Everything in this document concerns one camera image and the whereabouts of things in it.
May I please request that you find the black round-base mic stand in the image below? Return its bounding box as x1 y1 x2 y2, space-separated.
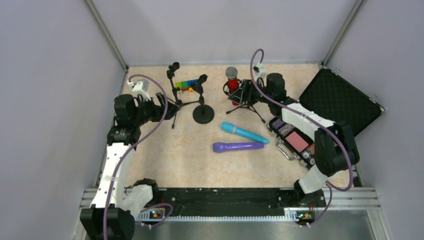
190 74 215 125

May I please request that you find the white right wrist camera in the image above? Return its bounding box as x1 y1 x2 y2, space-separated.
252 62 268 87

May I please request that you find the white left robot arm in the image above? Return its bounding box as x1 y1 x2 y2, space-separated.
80 92 178 240

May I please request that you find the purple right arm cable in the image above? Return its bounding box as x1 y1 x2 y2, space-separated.
249 48 354 228

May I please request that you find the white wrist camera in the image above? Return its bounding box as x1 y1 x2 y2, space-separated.
127 78 150 100
252 62 268 87

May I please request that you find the black tripod mic stand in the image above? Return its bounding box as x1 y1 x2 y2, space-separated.
166 62 199 129

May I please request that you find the purple toy microphone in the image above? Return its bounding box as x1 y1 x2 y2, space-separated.
212 142 265 153

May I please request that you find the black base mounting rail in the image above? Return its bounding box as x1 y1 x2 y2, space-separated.
151 187 327 217

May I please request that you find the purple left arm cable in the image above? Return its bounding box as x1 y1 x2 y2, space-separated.
102 74 174 240

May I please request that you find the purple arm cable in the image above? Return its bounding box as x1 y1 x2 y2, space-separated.
102 74 174 240
249 48 354 228

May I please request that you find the colourful toy brick block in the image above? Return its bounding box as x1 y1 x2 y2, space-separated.
174 79 198 93

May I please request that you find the black poker chip case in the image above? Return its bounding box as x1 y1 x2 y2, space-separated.
267 68 385 169

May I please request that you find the red glitter microphone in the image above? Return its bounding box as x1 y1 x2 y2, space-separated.
225 66 240 95

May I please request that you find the teal toy microphone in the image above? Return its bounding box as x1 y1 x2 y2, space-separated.
220 122 270 144

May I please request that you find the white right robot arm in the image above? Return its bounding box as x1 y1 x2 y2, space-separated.
223 73 360 201

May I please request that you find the black shock-mount tripod stand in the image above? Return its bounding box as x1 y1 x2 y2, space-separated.
222 80 266 123

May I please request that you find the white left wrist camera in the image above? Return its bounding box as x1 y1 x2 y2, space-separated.
127 78 150 100

